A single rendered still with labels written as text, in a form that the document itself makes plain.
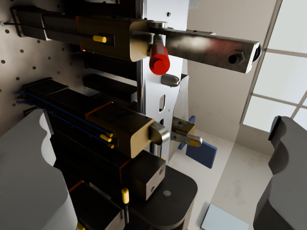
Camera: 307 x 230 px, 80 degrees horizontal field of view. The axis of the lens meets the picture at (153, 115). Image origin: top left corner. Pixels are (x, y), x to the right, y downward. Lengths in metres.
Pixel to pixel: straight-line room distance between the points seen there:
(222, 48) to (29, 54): 0.48
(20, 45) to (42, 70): 0.08
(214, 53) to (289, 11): 1.94
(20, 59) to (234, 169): 3.16
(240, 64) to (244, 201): 3.00
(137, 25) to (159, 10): 0.15
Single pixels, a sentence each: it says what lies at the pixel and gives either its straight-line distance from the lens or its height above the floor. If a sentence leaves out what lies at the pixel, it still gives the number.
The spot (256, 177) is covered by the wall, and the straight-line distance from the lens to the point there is 3.39.
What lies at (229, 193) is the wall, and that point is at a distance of 3.19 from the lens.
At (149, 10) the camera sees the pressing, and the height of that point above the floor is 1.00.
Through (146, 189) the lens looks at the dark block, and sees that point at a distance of 0.36.
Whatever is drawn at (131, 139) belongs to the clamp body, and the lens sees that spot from 0.33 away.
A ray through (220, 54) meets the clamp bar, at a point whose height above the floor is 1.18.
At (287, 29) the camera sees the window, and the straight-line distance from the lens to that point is 2.25.
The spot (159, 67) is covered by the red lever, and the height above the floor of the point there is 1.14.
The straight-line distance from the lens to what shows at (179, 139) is 0.75.
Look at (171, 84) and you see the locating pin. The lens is 0.49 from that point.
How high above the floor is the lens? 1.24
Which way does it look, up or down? 27 degrees down
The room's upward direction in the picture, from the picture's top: 111 degrees clockwise
